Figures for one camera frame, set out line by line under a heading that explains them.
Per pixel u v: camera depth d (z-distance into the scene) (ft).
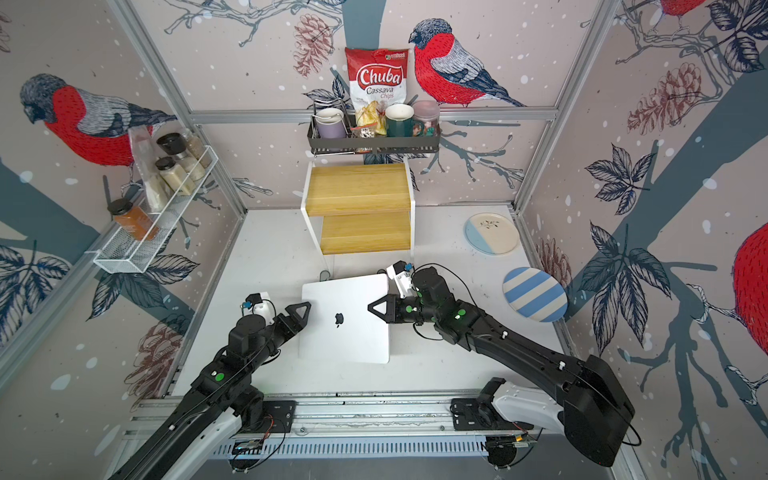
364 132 2.79
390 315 2.12
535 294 3.12
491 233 3.75
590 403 1.29
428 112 2.79
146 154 2.40
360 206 2.50
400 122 2.65
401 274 2.29
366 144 2.82
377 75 2.55
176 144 2.54
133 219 2.21
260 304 2.34
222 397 1.78
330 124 2.65
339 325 2.50
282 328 2.26
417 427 2.39
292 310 2.36
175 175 2.50
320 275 2.82
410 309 2.12
